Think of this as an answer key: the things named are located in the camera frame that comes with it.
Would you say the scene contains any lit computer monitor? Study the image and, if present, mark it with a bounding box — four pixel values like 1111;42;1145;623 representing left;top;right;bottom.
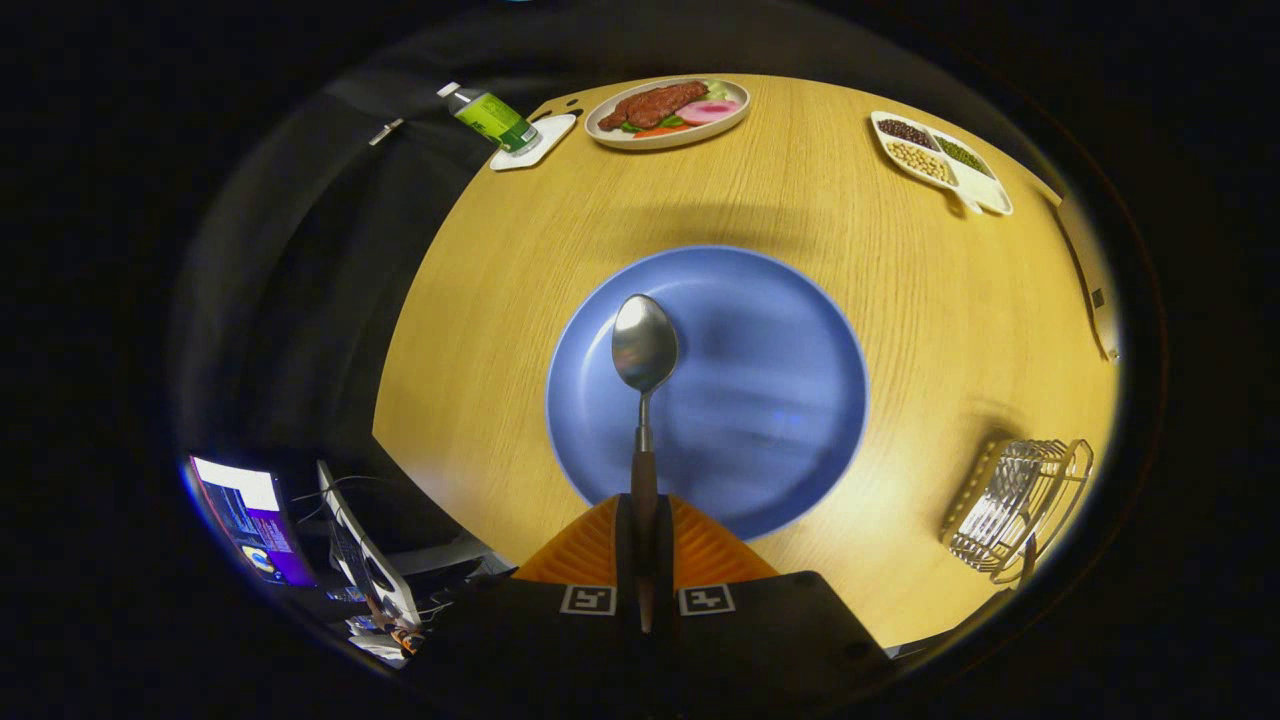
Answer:
185;455;317;589

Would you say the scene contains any green label plastic bottle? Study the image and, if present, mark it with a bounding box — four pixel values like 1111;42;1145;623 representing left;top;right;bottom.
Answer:
437;82;542;156

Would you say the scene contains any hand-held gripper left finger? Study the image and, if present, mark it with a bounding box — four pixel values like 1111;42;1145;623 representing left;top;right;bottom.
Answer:
420;493;646;701

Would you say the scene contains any wooden handled metal spoon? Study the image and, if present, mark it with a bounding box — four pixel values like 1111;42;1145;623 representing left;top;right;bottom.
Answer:
611;293;680;634

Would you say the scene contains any white divided bean dish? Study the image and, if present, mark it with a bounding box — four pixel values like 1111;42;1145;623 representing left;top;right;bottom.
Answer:
870;110;1014;217

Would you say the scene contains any white toaster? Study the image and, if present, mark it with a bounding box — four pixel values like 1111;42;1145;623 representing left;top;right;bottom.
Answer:
1055;195;1121;363

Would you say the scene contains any beige plate with meat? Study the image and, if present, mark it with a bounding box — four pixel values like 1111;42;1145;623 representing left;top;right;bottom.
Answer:
584;76;752;151

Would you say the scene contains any blue round plate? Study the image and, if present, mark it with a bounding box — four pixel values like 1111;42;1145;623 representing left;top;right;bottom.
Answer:
545;245;870;542

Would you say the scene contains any metal wire rack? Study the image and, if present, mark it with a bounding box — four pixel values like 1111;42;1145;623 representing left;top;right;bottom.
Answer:
940;438;1094;586

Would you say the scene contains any open laptop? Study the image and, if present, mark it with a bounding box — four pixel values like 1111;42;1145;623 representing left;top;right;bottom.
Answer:
317;460;423;628

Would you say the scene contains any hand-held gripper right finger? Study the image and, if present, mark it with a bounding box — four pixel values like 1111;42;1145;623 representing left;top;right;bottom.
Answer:
645;493;896;701

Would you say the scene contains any white square coaster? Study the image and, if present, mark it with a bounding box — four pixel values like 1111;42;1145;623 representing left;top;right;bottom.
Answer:
489;113;578;172

